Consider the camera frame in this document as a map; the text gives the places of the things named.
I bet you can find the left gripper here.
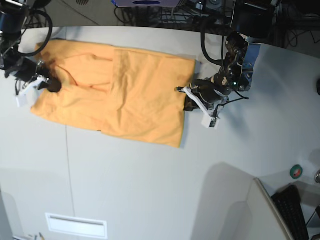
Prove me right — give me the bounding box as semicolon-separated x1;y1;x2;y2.
183;77;232;112

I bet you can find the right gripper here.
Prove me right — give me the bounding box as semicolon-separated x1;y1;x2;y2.
3;57;62;93

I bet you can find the yellow t-shirt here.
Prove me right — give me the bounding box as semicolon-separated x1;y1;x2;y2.
31;39;196;148

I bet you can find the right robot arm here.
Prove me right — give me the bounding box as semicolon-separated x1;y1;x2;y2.
0;0;62;96

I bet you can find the green tape roll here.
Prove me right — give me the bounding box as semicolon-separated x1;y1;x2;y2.
289;164;303;180

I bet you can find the black keyboard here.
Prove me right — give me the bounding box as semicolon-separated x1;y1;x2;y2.
271;185;309;240

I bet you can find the yellow pencil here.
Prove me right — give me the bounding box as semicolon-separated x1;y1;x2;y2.
39;233;45;240

